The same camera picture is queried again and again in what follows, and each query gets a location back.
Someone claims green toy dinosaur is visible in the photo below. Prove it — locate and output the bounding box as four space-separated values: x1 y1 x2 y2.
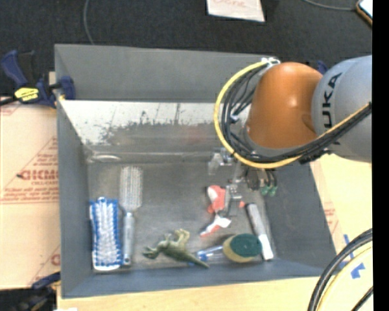
142 228 211 270

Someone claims clear tube with blue cap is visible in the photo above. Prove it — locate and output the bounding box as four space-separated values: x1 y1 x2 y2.
194 244 226 262

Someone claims green and yellow round sponge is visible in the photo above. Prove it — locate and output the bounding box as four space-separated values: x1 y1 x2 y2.
222 233 264 264

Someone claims red and white plastic toy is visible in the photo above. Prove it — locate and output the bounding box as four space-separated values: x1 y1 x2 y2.
198 185 246 238

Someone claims clear hairbrush with silver handle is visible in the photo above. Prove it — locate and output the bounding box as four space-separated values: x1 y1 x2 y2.
119 165 145 266

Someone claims grey metal bin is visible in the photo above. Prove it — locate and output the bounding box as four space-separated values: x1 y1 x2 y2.
54 43 338 299

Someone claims blue and white scrub brush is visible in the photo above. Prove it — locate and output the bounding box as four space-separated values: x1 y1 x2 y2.
89 197 124 271

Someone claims brown cardboard board, red print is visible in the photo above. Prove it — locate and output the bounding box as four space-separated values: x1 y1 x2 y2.
0 96 62 291

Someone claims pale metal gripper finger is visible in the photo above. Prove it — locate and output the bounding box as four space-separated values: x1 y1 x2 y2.
224 186 235 216
232 195 246 217

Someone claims white marker pen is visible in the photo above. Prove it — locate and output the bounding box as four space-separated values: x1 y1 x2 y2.
246 202 275 262

